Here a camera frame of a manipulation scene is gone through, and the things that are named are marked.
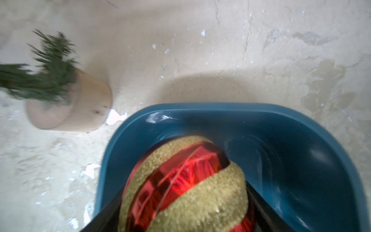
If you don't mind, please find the red and gold ornament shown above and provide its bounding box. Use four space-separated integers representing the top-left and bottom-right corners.
117 136 256 232

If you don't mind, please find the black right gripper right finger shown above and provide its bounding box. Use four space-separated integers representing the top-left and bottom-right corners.
246 181 294 232

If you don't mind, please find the teal plastic tray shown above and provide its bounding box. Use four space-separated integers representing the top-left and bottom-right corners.
94 102 371 232

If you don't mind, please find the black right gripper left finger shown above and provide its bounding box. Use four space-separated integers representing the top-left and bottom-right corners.
81 188 124 232

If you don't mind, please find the round wooden tree base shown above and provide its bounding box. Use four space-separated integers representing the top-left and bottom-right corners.
25 69 113 132

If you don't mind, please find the small green christmas tree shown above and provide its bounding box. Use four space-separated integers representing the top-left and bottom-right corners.
1 30 77 104

